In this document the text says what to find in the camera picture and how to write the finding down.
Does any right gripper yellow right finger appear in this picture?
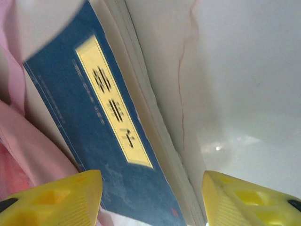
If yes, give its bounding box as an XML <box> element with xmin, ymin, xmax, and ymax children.
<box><xmin>202</xmin><ymin>169</ymin><xmax>301</xmax><ymax>226</ymax></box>

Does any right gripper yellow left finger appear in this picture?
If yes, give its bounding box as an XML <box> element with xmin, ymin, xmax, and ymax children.
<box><xmin>0</xmin><ymin>169</ymin><xmax>104</xmax><ymax>226</ymax></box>

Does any pink school backpack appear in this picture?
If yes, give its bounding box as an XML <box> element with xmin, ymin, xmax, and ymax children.
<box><xmin>0</xmin><ymin>0</ymin><xmax>184</xmax><ymax>226</ymax></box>

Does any blue book with yellow label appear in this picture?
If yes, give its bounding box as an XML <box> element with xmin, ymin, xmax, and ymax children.
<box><xmin>22</xmin><ymin>0</ymin><xmax>207</xmax><ymax>226</ymax></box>

